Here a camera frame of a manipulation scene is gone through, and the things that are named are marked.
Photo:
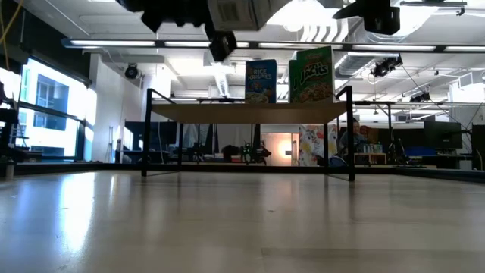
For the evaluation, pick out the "round black ceiling camera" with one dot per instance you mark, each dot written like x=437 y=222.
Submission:
x=131 y=72

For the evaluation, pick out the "small grey cup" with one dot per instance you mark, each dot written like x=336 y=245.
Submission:
x=9 y=170

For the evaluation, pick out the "person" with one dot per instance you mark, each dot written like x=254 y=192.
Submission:
x=354 y=138

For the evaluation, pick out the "long ceiling light strip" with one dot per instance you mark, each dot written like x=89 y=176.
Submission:
x=113 y=43

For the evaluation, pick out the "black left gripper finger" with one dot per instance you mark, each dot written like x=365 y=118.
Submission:
x=223 y=45

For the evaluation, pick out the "black overhead camera rig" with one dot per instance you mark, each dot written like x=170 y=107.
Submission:
x=384 y=67

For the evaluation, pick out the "blue Rice Krispies cereal box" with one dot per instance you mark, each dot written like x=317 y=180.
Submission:
x=260 y=81

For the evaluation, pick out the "wooden shelf with black legs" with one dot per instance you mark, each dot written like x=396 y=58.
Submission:
x=246 y=113

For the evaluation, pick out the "black background robot arm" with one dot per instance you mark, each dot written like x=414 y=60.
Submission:
x=246 y=153

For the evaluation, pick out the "colourful cartoon banner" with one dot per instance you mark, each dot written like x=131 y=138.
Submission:
x=314 y=146

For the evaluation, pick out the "black metal table frame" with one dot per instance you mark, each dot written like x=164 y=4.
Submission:
x=76 y=167

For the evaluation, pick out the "small wooden rack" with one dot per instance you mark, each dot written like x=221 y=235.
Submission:
x=369 y=158

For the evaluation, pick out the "green Apple Jacks cereal box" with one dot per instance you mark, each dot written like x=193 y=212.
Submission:
x=292 y=83
x=314 y=76

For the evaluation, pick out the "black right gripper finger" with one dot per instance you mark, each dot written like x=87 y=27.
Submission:
x=354 y=11

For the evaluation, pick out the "black computer monitor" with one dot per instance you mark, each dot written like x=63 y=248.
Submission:
x=443 y=134

